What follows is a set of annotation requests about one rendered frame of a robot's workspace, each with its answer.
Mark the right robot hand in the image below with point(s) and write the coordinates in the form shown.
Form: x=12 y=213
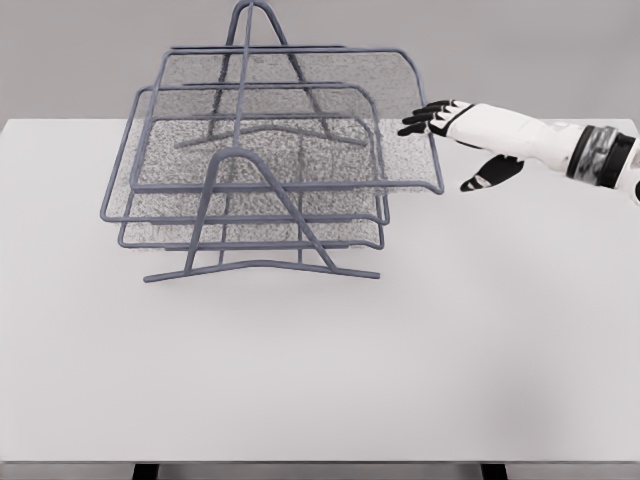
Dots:
x=480 y=125

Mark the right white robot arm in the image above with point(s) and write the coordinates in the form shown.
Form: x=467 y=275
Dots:
x=590 y=150

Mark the grey mesh tray, smallest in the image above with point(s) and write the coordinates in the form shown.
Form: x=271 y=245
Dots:
x=240 y=245

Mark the grey mesh tray, medium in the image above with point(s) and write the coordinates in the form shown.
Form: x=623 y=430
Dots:
x=240 y=218

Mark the grey mesh tray, widest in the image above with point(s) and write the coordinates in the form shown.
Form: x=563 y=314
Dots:
x=320 y=187

